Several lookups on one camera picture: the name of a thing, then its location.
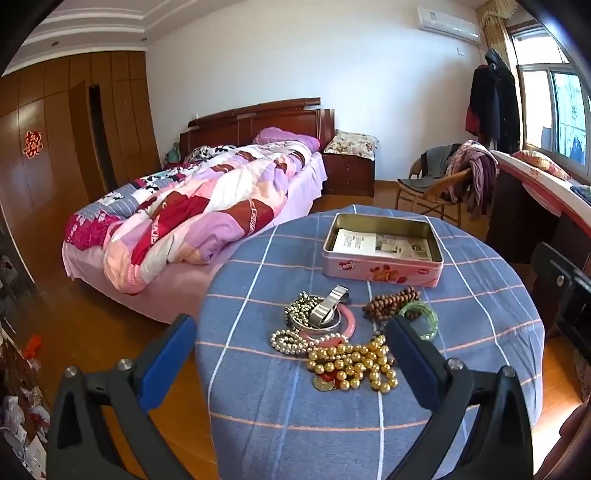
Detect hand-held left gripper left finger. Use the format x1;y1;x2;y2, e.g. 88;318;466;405
46;314;199;480

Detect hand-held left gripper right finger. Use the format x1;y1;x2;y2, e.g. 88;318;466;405
384;316;537;480

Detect green bangle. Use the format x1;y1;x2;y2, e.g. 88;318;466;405
399;300;439;342

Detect brown wooden bead bracelet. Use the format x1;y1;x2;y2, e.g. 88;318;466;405
362;286;422;324

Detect gold bead necklace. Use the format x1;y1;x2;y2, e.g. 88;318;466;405
307;335;400;394

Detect pink bangle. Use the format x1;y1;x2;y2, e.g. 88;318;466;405
302;305;356;348

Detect pink tin box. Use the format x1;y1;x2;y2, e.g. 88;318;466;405
322;213;444;288

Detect silver bangle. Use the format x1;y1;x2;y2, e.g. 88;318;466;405
292;310;343;332

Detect silver metal watch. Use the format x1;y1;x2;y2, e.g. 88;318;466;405
308;285;350;324

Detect white pearl necklace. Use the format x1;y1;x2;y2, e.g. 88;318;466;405
270;328;320;356

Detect silver bead chain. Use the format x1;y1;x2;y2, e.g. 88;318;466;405
284;291;324;326

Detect blue plaid tablecloth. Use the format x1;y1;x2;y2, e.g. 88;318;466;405
194;204;546;480

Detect printed paper leaflets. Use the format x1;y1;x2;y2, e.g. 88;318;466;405
332;228;434;262

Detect pink patchwork quilt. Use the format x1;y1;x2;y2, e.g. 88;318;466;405
65;141;320;296

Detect wooden chair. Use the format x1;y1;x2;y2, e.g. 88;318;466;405
396;157;476;227

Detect pile of small clutter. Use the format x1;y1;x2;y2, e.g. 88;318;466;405
0;314;52;462

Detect dark wooden desk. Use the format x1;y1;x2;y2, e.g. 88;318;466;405
485;150;591;288

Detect wooden nightstand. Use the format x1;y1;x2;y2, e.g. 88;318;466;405
322;150;376;199

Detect grey garment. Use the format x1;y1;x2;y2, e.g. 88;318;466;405
409;144;467;193

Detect purple pink scarf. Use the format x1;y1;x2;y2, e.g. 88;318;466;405
445;140;500;218

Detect brown wooden wardrobe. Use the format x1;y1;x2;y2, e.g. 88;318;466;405
0;51;162;296

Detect floral pillow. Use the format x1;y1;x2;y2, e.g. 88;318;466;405
323;130;380;162

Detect floral cushion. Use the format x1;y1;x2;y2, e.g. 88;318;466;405
512;150;573;182

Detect purple pillow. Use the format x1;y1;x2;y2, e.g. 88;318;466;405
253;128;322;151

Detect red paper decoration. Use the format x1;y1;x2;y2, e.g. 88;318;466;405
23;130;45;160

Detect wooden bed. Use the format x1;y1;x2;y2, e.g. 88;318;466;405
62;97;336;324

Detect hanging dark coats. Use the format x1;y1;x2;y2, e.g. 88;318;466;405
465;47;522;156

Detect window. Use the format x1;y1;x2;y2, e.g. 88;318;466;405
512;25;591;163

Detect white air conditioner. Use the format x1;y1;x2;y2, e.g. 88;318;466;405
417;6;481;45

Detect yellow curtain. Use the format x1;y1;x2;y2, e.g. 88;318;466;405
475;0;523;70

